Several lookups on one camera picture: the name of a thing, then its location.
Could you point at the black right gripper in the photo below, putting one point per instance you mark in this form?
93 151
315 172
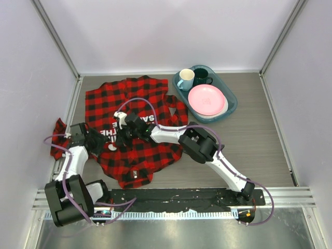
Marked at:
121 141

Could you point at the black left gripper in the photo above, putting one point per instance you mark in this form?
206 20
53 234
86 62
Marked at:
101 140

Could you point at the brown round brooch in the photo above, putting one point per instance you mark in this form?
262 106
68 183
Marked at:
111 147

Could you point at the red black plaid shirt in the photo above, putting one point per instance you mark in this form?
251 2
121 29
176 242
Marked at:
149 99

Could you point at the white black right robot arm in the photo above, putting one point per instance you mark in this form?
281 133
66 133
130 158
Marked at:
200 145

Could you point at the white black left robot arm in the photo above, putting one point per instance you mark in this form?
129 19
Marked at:
69 198

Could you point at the light blue mug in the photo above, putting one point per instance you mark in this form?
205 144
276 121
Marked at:
186 78

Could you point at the pink plate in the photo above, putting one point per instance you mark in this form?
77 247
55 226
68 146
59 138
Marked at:
206 99

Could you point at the dark green mug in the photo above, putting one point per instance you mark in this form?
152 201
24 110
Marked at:
202 77

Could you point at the white plate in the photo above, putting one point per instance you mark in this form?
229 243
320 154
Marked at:
223 111

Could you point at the teal plastic tray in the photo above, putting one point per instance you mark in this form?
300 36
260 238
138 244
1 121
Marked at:
218 83

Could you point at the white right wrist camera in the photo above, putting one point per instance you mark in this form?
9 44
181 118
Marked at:
121 119

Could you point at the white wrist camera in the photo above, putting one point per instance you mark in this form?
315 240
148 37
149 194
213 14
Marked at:
121 119
67 135

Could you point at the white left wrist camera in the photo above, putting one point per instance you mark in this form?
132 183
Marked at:
67 135

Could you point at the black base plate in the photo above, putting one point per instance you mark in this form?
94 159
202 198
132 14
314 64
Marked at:
174 200

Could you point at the white slotted cable duct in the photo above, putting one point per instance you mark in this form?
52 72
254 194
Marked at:
189 215

